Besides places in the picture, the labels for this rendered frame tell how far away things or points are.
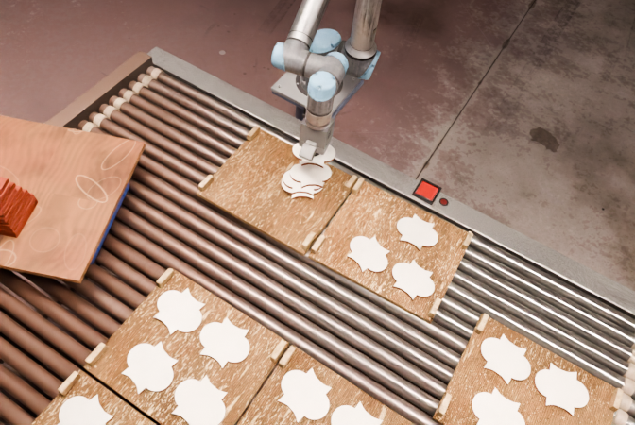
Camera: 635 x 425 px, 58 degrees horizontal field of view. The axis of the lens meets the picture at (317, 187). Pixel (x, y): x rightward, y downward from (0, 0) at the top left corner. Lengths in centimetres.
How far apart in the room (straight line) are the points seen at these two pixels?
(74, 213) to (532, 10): 370
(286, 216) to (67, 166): 68
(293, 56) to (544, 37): 298
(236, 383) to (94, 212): 64
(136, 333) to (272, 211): 55
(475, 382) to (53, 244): 121
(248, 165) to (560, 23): 319
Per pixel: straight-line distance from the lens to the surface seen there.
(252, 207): 183
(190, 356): 162
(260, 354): 161
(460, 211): 196
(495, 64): 406
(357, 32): 203
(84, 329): 172
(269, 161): 195
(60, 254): 171
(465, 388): 166
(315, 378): 158
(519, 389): 172
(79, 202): 179
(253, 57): 375
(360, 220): 183
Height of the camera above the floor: 244
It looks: 53 degrees down
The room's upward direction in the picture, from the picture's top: 8 degrees clockwise
